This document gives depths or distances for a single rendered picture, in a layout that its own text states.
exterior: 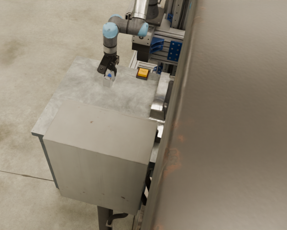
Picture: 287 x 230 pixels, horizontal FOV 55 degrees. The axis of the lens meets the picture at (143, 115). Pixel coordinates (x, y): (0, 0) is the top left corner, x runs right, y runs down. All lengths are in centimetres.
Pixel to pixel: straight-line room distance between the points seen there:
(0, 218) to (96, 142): 168
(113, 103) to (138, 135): 97
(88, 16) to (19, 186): 244
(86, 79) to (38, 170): 94
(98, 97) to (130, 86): 23
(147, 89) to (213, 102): 169
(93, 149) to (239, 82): 62
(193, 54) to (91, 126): 64
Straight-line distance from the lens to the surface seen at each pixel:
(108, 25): 148
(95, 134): 80
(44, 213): 230
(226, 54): 21
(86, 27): 379
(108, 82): 168
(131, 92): 182
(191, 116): 16
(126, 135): 79
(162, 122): 161
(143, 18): 155
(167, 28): 216
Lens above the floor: 212
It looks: 51 degrees down
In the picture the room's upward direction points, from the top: 9 degrees clockwise
